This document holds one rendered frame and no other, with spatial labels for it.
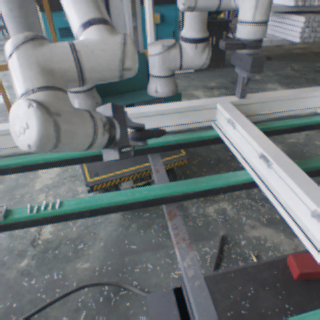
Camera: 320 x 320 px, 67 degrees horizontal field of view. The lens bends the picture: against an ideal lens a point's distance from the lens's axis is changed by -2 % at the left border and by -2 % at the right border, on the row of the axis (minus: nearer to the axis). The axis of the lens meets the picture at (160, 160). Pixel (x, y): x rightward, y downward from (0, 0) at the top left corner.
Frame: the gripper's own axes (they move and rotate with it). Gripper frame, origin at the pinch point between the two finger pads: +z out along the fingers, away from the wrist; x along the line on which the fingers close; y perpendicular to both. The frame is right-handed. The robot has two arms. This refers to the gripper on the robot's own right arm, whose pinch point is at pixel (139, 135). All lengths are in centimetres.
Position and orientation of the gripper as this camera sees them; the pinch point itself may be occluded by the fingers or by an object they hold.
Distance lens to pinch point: 68.2
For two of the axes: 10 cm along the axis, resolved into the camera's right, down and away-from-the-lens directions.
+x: -1.5, -9.9, 0.4
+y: 8.6, -1.5, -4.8
